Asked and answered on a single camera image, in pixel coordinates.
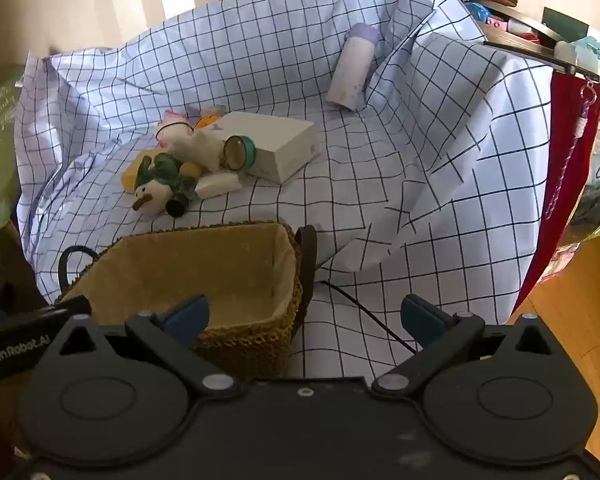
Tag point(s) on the light blue plastic bag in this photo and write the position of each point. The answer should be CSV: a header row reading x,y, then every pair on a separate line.
x,y
592,55

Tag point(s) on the cluttered metal shelf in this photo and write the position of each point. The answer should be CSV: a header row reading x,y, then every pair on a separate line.
x,y
525,47

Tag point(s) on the woven basket with beige liner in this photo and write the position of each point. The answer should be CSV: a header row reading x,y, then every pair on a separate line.
x,y
180,270

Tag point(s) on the white rectangular box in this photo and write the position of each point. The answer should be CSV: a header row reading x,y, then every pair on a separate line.
x,y
275,145

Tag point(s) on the green paper bag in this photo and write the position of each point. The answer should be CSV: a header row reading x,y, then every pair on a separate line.
x,y
0,150

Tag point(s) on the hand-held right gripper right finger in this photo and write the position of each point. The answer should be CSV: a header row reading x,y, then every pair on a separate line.
x,y
420,320

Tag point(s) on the white bottle with purple cap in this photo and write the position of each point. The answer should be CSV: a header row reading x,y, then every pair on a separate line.
x,y
352,70

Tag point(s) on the green and white plush toy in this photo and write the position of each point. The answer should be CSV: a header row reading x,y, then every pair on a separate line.
x,y
155,192

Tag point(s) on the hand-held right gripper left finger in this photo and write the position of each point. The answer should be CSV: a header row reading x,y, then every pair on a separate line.
x,y
190,317

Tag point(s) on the yellow cardboard box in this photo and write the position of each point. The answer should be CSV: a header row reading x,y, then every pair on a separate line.
x,y
129,177

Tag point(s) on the green tape roll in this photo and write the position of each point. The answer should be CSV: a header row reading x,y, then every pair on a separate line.
x,y
249,155

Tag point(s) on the white checked cloth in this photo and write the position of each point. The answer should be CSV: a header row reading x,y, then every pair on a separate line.
x,y
380,185

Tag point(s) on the pink striped cloth bundle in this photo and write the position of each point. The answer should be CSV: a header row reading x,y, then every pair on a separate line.
x,y
172,119

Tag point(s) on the white fluffy plush toy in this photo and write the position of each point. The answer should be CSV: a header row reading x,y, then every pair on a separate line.
x,y
205,147

